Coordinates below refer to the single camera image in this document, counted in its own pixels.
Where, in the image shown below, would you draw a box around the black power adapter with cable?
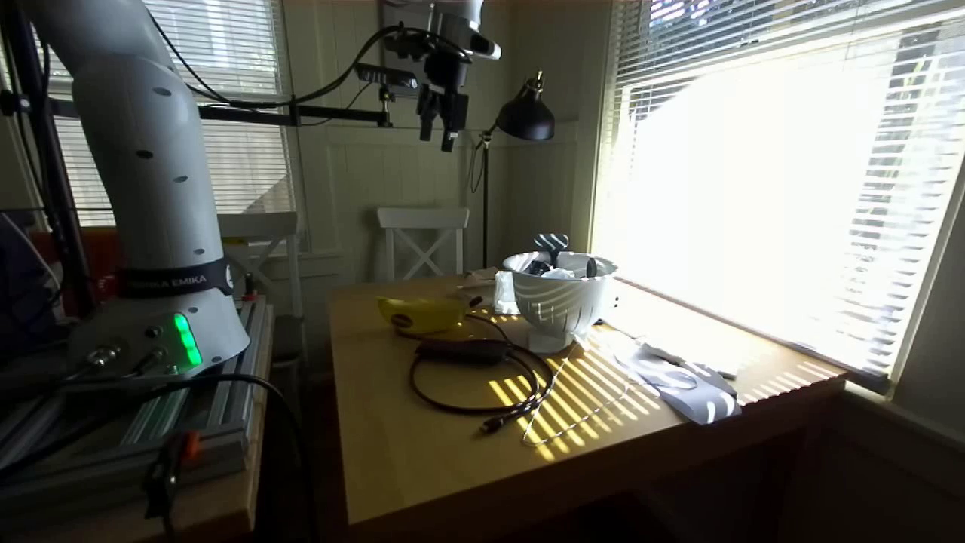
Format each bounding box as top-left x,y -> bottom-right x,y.
408,320 -> 557,433

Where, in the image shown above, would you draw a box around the white window blinds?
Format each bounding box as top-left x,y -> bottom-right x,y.
590,0 -> 965,376

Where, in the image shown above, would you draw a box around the black floor lamp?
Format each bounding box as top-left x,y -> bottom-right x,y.
475,70 -> 557,271

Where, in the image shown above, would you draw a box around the white plastic colander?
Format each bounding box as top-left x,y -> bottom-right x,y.
505,250 -> 619,353

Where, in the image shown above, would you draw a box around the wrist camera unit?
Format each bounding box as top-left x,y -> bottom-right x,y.
354,62 -> 420,97

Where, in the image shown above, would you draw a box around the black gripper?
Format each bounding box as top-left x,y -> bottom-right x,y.
417,49 -> 467,149

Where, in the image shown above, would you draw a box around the white cloth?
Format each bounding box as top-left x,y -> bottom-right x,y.
589,328 -> 741,424

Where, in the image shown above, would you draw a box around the yellow banana toy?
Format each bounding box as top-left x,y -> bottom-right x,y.
378,295 -> 464,335

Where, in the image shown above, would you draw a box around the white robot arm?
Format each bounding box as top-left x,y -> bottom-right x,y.
22,0 -> 251,376

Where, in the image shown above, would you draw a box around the white wooden chair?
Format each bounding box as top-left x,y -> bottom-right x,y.
378,206 -> 470,281

